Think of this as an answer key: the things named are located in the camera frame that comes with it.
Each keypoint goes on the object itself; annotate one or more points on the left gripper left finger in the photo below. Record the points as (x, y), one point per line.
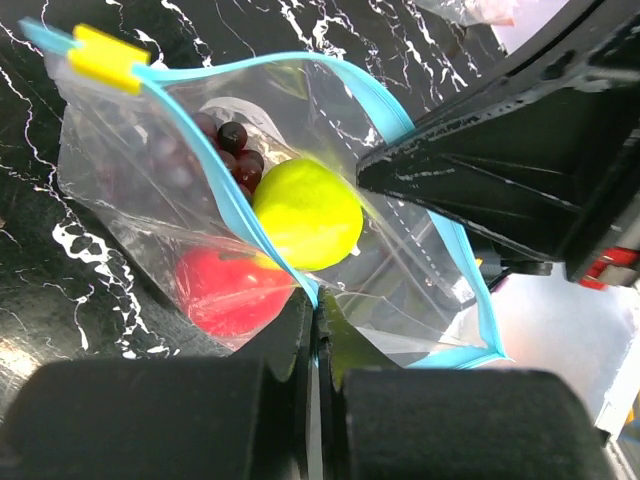
(243, 416)

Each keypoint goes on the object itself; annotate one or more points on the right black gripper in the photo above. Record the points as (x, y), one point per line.
(543, 155)

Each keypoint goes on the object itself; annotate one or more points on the red apple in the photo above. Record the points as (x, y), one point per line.
(228, 296)

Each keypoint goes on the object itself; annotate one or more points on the green pear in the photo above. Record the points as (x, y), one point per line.
(310, 214)

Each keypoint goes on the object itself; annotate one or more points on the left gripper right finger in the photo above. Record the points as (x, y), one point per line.
(380, 421)

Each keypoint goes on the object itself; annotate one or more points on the clear zip top bag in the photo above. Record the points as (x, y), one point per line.
(234, 187)

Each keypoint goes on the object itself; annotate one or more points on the red grape bunch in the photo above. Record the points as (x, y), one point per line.
(148, 167)

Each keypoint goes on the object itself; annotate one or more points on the crumpled clear plastic bag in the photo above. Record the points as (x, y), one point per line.
(501, 14)

